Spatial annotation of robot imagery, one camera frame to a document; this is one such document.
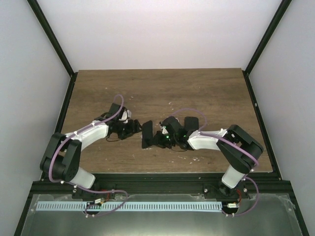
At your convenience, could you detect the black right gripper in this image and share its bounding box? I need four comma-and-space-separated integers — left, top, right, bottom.
150, 131, 178, 149

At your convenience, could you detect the black phone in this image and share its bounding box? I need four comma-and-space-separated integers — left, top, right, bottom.
142, 120, 153, 149

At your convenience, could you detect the black phone case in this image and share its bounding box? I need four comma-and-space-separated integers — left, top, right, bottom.
184, 117, 199, 130

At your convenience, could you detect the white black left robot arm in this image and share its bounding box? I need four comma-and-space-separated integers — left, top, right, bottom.
40, 103, 142, 199

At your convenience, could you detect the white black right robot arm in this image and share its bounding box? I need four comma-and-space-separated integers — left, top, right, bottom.
152, 116, 264, 198

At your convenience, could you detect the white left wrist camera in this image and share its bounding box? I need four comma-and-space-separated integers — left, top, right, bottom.
119, 110, 131, 123

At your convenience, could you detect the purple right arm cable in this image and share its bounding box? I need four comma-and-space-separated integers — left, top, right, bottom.
168, 108, 259, 217

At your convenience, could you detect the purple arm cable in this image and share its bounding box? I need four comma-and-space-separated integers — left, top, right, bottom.
168, 108, 259, 217
48, 94, 128, 218

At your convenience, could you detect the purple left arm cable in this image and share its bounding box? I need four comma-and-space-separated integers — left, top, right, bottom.
48, 94, 128, 218

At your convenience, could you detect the black aluminium frame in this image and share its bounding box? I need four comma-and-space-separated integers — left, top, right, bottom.
14, 0, 309, 236

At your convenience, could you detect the light blue slotted cable duct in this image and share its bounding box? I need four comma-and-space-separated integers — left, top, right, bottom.
35, 201, 222, 212

